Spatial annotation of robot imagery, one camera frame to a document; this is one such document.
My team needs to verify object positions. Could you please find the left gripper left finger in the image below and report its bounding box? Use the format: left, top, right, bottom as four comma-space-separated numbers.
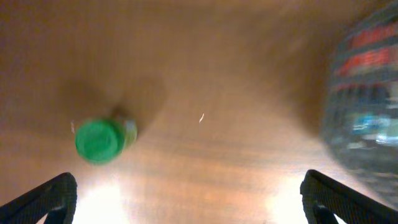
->
1, 172, 77, 224

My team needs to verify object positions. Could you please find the green lid jar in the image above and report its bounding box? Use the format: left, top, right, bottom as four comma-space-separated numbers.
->
75, 118, 137, 164

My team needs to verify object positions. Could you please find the grey plastic basket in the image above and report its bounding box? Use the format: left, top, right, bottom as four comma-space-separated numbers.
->
320, 1, 397, 207

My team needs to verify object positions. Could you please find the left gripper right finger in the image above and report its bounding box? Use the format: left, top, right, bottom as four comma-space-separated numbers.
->
300, 169, 397, 224

